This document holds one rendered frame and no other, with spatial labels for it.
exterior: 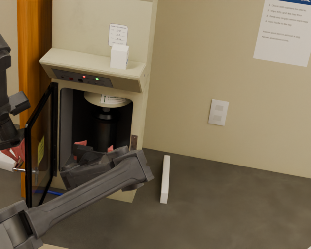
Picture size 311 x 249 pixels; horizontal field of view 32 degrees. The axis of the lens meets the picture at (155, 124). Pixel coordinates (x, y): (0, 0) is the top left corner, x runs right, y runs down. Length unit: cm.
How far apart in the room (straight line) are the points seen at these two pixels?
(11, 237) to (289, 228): 123
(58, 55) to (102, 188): 66
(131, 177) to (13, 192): 89
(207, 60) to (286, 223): 70
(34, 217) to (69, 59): 73
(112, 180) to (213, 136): 115
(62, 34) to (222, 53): 69
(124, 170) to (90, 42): 63
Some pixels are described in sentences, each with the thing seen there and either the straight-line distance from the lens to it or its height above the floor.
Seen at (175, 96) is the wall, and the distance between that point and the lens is 226.
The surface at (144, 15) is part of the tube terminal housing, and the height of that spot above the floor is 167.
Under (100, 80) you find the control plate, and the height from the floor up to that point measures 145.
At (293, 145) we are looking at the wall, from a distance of 234.
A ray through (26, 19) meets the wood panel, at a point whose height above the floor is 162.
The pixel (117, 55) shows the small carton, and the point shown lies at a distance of 167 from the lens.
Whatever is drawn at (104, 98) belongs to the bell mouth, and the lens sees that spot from 186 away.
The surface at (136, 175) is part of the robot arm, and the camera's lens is 126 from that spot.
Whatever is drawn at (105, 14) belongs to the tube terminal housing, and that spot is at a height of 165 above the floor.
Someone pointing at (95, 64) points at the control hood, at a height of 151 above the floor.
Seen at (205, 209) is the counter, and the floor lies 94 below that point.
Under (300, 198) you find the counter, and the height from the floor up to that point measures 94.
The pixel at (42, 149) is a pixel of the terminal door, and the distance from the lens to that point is 183.
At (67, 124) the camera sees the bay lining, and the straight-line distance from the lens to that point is 202.
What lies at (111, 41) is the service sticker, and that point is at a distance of 175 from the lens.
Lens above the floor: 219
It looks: 29 degrees down
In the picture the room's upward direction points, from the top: 7 degrees clockwise
